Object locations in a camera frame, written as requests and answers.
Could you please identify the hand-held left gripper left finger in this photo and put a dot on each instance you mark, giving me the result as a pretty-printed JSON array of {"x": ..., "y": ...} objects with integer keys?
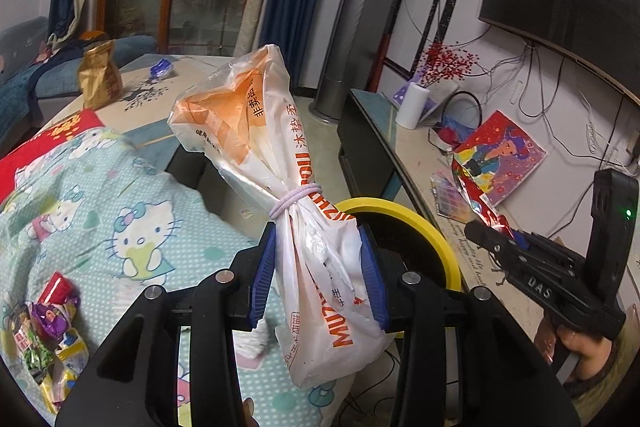
[{"x": 265, "y": 277}]

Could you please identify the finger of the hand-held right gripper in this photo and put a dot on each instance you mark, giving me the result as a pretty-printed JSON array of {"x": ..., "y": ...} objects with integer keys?
[
  {"x": 492, "y": 244},
  {"x": 530, "y": 242}
]

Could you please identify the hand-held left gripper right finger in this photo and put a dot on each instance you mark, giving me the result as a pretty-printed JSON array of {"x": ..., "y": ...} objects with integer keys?
[{"x": 372, "y": 282}]

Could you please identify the shiny red foil wrapper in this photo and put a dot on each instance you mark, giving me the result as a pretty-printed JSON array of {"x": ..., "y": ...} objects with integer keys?
[{"x": 472, "y": 187}]

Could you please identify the black bin with yellow rim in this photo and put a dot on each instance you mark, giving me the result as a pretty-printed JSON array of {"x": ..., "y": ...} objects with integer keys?
[{"x": 400, "y": 209}]

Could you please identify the white plastic bag orange print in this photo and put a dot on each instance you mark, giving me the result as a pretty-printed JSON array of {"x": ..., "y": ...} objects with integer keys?
[{"x": 300, "y": 157}]

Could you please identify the yellow white snack wrapper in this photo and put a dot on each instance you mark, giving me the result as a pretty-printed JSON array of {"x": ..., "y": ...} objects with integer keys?
[{"x": 70, "y": 352}]

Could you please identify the person's right forearm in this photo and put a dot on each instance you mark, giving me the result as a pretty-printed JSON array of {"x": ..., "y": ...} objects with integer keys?
[{"x": 600, "y": 382}]

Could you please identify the person's right hand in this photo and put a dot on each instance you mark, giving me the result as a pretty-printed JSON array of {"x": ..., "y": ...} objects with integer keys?
[{"x": 570, "y": 347}]

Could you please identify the colourful plastic packet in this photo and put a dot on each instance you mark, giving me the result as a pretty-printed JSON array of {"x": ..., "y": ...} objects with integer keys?
[{"x": 450, "y": 197}]

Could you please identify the colourful portrait painting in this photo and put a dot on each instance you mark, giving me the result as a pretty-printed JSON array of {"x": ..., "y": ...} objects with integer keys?
[{"x": 505, "y": 157}]

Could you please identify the dark television stand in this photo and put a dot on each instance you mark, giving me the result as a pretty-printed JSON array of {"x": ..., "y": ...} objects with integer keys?
[{"x": 380, "y": 142}]

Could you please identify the purple dotted box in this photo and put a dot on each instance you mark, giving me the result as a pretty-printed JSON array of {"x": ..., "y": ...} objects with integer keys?
[{"x": 436, "y": 107}]

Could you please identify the white paper roll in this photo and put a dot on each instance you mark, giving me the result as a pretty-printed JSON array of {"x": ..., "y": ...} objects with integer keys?
[{"x": 413, "y": 106}]

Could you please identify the cartoon cat printed blanket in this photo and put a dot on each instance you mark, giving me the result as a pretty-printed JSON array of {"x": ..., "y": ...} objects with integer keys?
[{"x": 125, "y": 187}]

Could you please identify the red berry branch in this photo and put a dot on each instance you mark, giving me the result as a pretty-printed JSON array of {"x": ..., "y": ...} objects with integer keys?
[{"x": 447, "y": 62}]

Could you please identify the red cylindrical snack wrapper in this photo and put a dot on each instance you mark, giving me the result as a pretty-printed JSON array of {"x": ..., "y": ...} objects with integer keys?
[{"x": 55, "y": 289}]

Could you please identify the purple foil wrapper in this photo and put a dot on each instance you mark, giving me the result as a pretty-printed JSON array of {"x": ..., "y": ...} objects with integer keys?
[{"x": 50, "y": 319}]

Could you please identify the blue crumpled wrapper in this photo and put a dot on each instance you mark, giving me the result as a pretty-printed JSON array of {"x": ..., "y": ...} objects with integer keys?
[{"x": 161, "y": 70}]

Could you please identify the green snack wrapper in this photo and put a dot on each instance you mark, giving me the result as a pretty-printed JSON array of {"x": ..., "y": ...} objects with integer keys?
[{"x": 30, "y": 352}]

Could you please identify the gold foil bag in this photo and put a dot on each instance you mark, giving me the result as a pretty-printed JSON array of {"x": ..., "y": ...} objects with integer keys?
[{"x": 100, "y": 74}]

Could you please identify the red printed cloth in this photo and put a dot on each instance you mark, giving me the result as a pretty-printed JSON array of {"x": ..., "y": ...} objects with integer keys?
[{"x": 30, "y": 157}]

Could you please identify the silver tower air conditioner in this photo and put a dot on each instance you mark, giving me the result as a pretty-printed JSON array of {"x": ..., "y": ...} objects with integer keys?
[{"x": 360, "y": 7}]

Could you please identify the blue grey sofa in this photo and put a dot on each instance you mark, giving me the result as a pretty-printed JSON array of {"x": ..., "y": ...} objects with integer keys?
[{"x": 30, "y": 77}]

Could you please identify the black wall frame trim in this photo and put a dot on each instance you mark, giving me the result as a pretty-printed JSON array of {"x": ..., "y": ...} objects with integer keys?
[{"x": 427, "y": 7}]

